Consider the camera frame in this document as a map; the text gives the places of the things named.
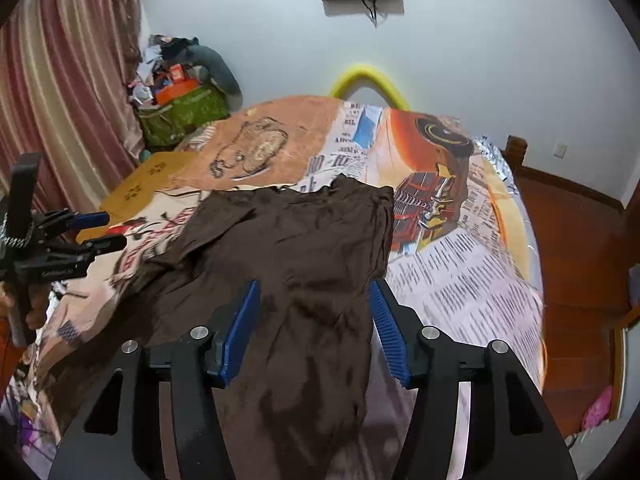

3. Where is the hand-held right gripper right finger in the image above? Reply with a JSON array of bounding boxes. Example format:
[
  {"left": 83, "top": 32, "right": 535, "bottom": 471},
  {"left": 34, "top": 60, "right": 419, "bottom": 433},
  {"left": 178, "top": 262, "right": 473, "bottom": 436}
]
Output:
[{"left": 369, "top": 277, "right": 581, "bottom": 480}]

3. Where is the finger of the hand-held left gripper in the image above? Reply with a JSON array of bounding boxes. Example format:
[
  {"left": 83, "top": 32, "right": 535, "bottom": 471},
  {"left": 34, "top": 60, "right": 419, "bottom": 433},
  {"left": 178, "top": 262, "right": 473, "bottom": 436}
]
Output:
[
  {"left": 35, "top": 208, "right": 111, "bottom": 242},
  {"left": 74, "top": 234, "right": 128, "bottom": 263}
]

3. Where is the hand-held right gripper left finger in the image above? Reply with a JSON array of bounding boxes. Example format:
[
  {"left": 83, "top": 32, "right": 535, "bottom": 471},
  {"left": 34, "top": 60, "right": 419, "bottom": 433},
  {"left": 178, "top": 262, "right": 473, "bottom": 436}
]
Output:
[{"left": 47, "top": 280, "right": 262, "bottom": 480}]

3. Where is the brown shirt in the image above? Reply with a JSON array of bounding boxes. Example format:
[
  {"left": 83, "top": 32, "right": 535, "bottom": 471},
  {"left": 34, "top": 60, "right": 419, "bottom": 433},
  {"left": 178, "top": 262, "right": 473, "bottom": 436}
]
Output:
[{"left": 47, "top": 174, "right": 396, "bottom": 480}]

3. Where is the pile of clothes and clutter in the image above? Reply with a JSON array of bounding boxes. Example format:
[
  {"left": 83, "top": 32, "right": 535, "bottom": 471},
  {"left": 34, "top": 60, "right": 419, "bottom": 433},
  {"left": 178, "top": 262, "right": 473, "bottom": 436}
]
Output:
[{"left": 127, "top": 34, "right": 211, "bottom": 107}]

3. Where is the person's left hand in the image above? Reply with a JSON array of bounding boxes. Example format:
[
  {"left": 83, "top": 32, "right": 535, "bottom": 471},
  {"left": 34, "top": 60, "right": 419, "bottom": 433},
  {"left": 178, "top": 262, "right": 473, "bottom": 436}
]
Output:
[{"left": 20, "top": 282, "right": 52, "bottom": 332}]

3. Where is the yellow paw print mat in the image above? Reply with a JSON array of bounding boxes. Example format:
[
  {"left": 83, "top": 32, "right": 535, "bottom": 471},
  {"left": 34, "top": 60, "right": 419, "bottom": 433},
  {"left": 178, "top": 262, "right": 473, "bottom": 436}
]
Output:
[{"left": 97, "top": 150, "right": 195, "bottom": 216}]

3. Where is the printed blanket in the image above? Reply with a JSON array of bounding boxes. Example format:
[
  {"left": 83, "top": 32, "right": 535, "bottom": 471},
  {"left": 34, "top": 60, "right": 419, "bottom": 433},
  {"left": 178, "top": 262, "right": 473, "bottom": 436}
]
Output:
[{"left": 0, "top": 95, "right": 548, "bottom": 480}]

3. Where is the green bag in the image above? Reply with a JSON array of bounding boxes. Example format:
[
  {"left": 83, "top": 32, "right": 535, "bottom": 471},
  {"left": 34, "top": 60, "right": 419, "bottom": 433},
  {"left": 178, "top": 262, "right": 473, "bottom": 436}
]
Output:
[{"left": 136, "top": 84, "right": 231, "bottom": 148}]

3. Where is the orange box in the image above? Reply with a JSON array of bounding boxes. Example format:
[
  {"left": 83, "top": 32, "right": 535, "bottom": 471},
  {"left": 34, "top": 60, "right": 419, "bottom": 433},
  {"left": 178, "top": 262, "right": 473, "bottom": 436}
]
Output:
[{"left": 154, "top": 79, "right": 202, "bottom": 106}]

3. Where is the striped pink curtain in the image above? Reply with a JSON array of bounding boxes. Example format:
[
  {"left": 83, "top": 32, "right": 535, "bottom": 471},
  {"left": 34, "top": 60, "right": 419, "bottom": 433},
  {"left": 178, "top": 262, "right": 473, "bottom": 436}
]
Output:
[{"left": 0, "top": 0, "right": 147, "bottom": 211}]

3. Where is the pink slipper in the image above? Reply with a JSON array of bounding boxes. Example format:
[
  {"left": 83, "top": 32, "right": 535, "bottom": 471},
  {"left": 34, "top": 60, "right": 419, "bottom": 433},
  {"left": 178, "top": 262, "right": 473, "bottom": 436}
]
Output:
[{"left": 580, "top": 385, "right": 614, "bottom": 431}]

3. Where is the wooden bed post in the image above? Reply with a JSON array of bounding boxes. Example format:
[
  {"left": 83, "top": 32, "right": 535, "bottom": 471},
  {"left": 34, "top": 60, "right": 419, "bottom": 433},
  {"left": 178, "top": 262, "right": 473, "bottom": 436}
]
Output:
[{"left": 502, "top": 135, "right": 529, "bottom": 172}]

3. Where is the black monitor cable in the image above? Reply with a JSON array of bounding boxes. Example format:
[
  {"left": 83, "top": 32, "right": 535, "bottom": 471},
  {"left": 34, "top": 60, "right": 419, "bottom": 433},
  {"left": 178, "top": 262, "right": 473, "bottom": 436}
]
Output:
[{"left": 360, "top": 0, "right": 387, "bottom": 27}]

